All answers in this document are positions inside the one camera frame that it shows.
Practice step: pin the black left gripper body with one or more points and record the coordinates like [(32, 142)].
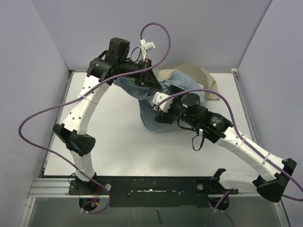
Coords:
[(142, 65)]

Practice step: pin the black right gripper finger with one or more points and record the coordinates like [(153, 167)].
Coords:
[(175, 89), (163, 119)]

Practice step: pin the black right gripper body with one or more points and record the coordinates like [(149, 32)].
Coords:
[(175, 109)]

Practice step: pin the blue-grey pillowcase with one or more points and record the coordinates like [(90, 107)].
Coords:
[(185, 76)]

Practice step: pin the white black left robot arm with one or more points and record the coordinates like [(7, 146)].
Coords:
[(73, 129)]

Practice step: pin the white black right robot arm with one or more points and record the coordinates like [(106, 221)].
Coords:
[(271, 174)]

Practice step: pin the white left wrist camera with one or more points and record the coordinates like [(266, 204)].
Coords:
[(144, 48)]

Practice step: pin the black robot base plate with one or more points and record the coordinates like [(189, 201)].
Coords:
[(146, 192)]

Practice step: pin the aluminium frame rail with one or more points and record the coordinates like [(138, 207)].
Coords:
[(158, 144)]

